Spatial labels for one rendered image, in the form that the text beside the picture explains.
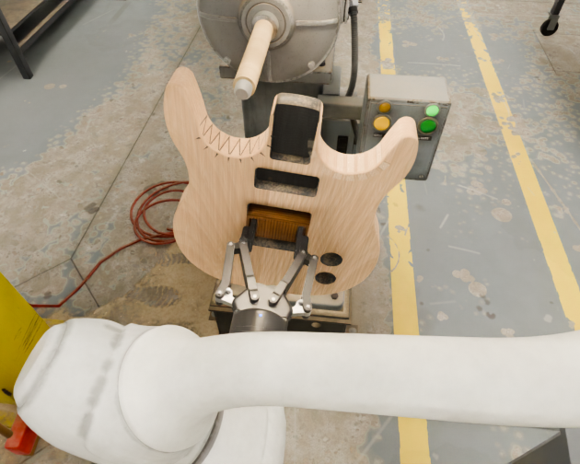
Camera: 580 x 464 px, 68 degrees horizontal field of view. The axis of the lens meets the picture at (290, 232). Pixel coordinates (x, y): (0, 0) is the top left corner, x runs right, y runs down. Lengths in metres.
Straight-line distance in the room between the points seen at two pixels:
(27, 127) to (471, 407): 3.00
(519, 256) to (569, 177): 0.71
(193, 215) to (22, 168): 2.18
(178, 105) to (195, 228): 0.23
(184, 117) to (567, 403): 0.49
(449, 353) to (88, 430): 0.27
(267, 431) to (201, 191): 0.35
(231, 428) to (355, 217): 0.35
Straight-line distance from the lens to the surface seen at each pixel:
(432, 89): 0.92
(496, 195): 2.49
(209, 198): 0.66
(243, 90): 0.61
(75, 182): 2.58
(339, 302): 1.51
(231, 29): 0.84
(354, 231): 0.68
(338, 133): 1.16
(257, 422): 0.48
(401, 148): 0.57
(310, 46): 0.83
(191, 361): 0.34
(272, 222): 0.67
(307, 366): 0.31
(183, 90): 0.56
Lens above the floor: 1.57
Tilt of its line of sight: 49 degrees down
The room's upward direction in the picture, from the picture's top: straight up
